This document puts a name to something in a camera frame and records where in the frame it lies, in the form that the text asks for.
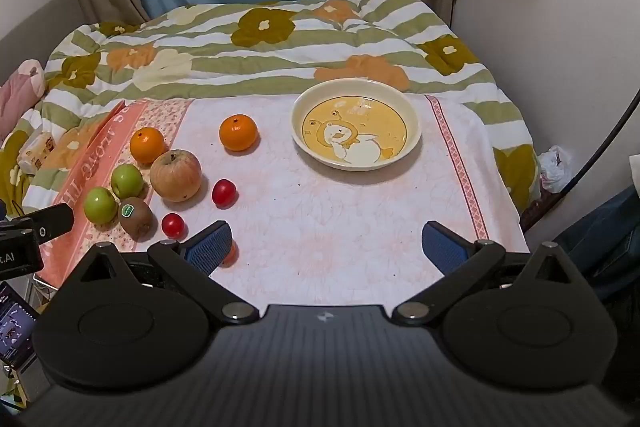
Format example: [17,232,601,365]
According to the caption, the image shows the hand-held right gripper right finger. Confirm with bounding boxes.
[392,221,588,327]

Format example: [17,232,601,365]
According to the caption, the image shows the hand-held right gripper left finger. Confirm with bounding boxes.
[60,221,260,325]

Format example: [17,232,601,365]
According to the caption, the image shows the red cherry tomato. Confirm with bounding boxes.
[161,213,187,240]
[211,179,238,208]

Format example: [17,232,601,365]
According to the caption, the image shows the brown kiwi with sticker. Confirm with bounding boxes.
[118,197,155,242]

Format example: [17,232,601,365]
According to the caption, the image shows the red-yellow apple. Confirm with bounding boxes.
[150,149,203,202]

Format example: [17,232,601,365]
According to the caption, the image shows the green apple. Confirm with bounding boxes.
[110,164,146,200]
[83,187,119,226]

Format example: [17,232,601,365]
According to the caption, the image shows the cream cartoon duck plate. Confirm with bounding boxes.
[291,78,423,171]

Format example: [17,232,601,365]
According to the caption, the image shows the smartphone with lit screen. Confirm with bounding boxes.
[0,282,39,364]

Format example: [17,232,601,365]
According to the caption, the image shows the pink printed cloth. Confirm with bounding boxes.
[32,96,531,303]

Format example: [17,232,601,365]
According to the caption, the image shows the tissue packet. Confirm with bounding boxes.
[17,132,57,172]

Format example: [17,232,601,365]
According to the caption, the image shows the orange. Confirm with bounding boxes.
[129,127,166,166]
[219,114,259,152]

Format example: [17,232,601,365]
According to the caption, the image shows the white plastic bag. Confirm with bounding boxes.
[537,146,576,194]

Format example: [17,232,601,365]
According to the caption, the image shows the pink plush pillow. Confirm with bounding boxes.
[0,59,47,135]

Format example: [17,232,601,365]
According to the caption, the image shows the dark blue jeans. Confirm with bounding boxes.
[550,187,640,303]

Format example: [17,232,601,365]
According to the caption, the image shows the grey bed headboard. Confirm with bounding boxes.
[0,0,86,82]

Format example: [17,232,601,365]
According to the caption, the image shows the floral striped quilt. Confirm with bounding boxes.
[0,0,543,218]

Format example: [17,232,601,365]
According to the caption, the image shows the black cable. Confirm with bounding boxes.
[520,87,640,228]

